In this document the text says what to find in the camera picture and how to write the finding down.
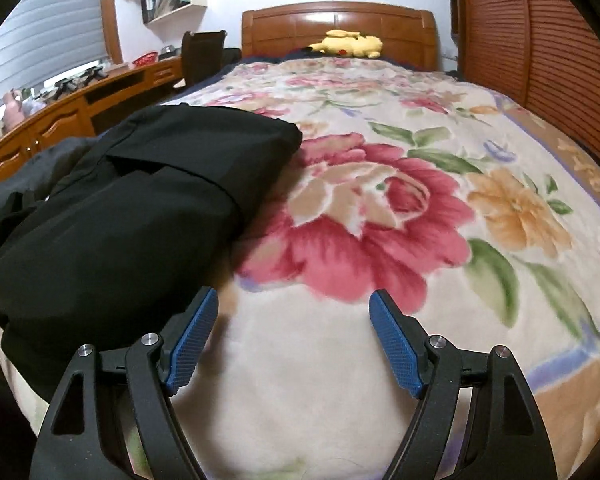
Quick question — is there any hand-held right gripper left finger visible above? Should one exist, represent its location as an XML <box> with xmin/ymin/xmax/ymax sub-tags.
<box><xmin>30</xmin><ymin>286</ymin><xmax>220</xmax><ymax>480</ymax></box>

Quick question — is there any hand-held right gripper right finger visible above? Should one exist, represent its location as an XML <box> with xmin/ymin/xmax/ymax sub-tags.
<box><xmin>368</xmin><ymin>288</ymin><xmax>551</xmax><ymax>480</ymax></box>

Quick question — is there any black coat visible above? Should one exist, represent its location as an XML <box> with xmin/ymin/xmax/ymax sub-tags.
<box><xmin>0</xmin><ymin>104</ymin><xmax>303</xmax><ymax>401</ymax></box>

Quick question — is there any floral blanket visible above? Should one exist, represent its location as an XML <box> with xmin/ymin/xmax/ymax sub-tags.
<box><xmin>0</xmin><ymin>55</ymin><xmax>600</xmax><ymax>480</ymax></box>

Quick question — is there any dark grey cloth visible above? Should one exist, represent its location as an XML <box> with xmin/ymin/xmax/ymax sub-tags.
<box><xmin>0</xmin><ymin>137</ymin><xmax>98</xmax><ymax>261</ymax></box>

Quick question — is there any wooden desk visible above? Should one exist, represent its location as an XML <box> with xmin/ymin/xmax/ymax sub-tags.
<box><xmin>0</xmin><ymin>55</ymin><xmax>186</xmax><ymax>186</ymax></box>

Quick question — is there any black desk chair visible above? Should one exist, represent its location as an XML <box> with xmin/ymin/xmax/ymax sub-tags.
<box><xmin>174</xmin><ymin>31</ymin><xmax>241</xmax><ymax>90</ymax></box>

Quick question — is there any pink plush toy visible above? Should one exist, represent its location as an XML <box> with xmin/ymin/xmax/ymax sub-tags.
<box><xmin>2</xmin><ymin>89</ymin><xmax>27</xmax><ymax>127</ymax></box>

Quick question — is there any yellow plush toy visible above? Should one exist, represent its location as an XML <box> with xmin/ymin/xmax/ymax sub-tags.
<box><xmin>310</xmin><ymin>29</ymin><xmax>383</xmax><ymax>59</ymax></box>

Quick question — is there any wooden louvered wardrobe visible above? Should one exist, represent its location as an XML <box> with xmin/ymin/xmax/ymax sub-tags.
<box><xmin>447</xmin><ymin>0</ymin><xmax>600</xmax><ymax>183</ymax></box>

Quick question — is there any wooden headboard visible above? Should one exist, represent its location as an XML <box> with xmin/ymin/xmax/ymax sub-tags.
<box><xmin>241</xmin><ymin>1</ymin><xmax>440</xmax><ymax>72</ymax></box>

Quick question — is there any grey window blind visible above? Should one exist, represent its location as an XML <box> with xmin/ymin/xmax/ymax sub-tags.
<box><xmin>0</xmin><ymin>0</ymin><xmax>112</xmax><ymax>121</ymax></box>

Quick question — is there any wooden window frame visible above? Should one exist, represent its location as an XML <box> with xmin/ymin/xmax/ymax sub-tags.
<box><xmin>99</xmin><ymin>0</ymin><xmax>124</xmax><ymax>63</ymax></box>

